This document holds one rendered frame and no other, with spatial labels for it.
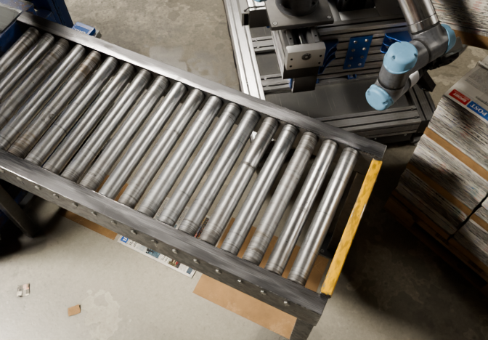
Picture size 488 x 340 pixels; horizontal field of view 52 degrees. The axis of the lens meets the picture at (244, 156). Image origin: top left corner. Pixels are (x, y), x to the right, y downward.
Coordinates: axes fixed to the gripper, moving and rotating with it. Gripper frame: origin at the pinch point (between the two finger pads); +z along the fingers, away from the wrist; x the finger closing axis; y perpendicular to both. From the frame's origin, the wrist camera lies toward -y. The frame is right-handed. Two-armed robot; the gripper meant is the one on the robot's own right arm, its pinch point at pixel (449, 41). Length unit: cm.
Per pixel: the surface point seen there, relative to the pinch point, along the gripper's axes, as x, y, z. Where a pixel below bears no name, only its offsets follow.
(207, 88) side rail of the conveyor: 49, 3, -57
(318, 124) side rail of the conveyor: 17.6, -9.8, -41.4
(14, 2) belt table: 123, 30, -80
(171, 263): 70, -74, -91
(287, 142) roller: 20, -9, -53
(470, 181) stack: -13, -48, -7
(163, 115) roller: 51, 3, -73
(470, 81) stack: -5.0, -15.6, 3.9
